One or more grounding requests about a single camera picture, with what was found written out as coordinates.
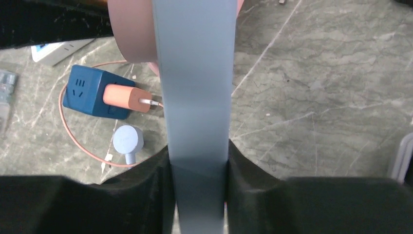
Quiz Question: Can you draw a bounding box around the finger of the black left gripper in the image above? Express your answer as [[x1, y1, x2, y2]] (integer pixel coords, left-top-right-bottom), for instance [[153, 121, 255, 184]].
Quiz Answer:
[[0, 0, 113, 49]]

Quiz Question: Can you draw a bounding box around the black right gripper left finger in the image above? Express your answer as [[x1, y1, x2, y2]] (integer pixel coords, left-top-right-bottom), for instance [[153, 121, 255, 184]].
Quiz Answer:
[[0, 148, 175, 234]]

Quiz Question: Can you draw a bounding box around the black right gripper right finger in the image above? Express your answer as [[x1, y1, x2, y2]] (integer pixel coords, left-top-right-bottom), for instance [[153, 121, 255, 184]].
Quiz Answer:
[[226, 142, 413, 234]]

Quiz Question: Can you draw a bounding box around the white power strip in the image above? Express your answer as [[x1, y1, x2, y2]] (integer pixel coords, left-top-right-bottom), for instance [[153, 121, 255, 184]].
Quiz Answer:
[[31, 39, 94, 66]]

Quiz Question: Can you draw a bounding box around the light blue round plug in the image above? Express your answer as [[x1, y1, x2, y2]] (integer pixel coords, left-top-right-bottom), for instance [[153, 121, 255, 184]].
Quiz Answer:
[[113, 125, 144, 165]]

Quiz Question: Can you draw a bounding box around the dark blue cube socket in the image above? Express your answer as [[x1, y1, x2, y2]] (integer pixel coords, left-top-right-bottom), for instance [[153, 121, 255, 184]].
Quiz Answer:
[[63, 65, 135, 120]]

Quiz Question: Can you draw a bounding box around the pink round plug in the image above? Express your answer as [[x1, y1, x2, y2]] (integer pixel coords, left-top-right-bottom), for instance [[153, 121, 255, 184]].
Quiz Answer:
[[107, 0, 245, 77]]

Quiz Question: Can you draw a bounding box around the light blue power strip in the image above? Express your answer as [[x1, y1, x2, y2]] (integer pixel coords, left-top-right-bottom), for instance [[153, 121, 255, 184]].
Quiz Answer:
[[153, 0, 237, 234]]

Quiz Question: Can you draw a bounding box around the clear plastic screw box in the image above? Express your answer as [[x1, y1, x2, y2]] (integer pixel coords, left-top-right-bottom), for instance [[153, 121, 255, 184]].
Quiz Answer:
[[0, 70, 18, 135]]

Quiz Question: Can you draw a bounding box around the salmon usb charger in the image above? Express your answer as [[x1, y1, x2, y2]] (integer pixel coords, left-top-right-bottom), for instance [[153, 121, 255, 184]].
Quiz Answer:
[[103, 84, 152, 113]]

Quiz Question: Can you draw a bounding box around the grey tool tray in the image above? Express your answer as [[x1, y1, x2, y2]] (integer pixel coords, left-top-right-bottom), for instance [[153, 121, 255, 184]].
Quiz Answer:
[[387, 133, 413, 183]]

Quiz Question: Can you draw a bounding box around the thin pink charging cable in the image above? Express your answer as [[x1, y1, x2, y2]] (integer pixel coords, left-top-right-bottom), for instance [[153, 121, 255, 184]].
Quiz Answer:
[[58, 60, 165, 168]]

